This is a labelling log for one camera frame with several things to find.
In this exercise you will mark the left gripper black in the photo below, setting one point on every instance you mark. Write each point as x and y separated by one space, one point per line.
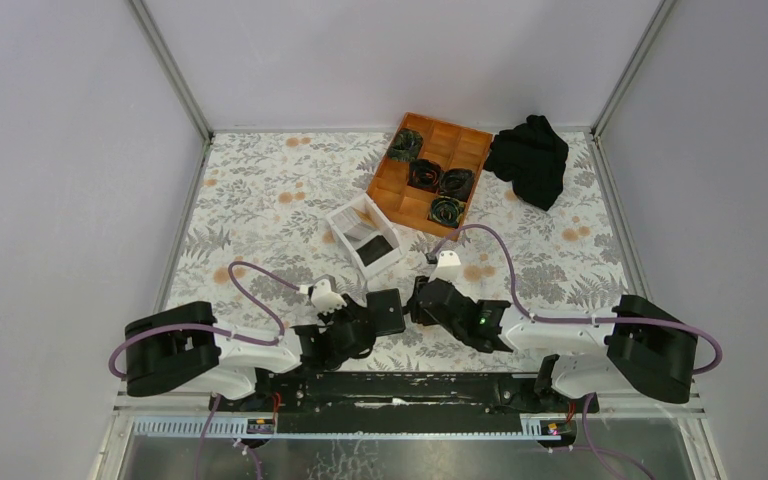
351 313

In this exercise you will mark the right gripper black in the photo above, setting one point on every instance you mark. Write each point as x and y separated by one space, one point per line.
417 313

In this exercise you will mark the white plastic card box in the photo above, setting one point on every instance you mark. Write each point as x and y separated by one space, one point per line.
386 228

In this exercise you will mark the black leather card holder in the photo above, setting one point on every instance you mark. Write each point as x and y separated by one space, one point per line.
385 310

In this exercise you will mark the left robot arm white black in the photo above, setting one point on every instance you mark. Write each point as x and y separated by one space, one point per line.
187 348

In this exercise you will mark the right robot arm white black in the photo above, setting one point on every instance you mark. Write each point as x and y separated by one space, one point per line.
639 346

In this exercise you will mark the black card in box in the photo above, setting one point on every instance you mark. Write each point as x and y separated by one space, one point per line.
374 249

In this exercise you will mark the dark rolled item bottom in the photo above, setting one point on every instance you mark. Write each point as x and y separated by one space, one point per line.
446 211

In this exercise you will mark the dark rolled item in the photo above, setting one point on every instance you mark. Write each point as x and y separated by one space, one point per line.
405 146
446 211
425 175
457 183

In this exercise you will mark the dark rolled item right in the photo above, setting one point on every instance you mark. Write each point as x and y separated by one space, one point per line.
457 183

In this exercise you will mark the orange compartment tray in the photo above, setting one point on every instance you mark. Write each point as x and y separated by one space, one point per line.
447 144

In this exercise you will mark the dark rolled item middle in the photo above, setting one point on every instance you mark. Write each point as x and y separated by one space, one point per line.
425 175

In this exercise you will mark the dark rolled item top left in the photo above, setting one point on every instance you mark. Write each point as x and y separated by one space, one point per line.
405 146

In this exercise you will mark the black crumpled cloth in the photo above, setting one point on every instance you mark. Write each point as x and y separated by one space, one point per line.
532 158

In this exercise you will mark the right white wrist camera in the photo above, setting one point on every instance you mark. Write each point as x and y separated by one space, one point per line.
448 267

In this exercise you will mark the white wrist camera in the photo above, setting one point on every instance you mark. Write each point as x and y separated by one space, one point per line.
448 267
323 296

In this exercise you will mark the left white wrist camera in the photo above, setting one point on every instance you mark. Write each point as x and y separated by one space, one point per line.
323 296

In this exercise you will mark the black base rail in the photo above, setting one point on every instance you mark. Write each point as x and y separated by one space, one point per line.
443 399

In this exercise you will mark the slotted cable duct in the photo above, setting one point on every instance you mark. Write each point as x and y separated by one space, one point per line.
255 428

